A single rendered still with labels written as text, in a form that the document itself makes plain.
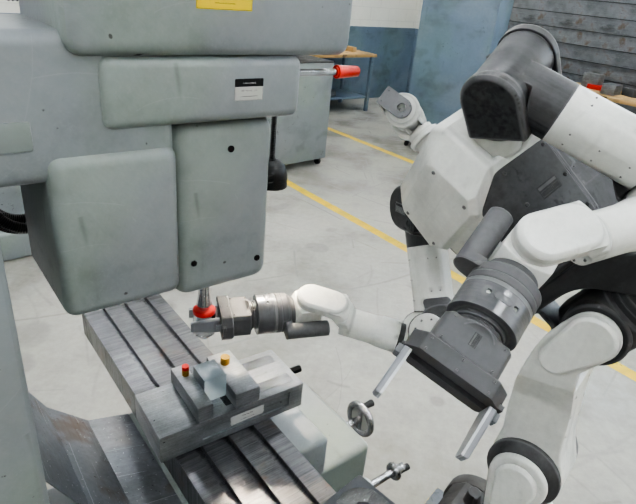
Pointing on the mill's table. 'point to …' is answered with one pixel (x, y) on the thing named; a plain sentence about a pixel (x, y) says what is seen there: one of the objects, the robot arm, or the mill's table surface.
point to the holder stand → (359, 494)
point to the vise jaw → (238, 381)
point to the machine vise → (148, 413)
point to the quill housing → (220, 199)
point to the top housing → (196, 26)
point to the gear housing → (196, 88)
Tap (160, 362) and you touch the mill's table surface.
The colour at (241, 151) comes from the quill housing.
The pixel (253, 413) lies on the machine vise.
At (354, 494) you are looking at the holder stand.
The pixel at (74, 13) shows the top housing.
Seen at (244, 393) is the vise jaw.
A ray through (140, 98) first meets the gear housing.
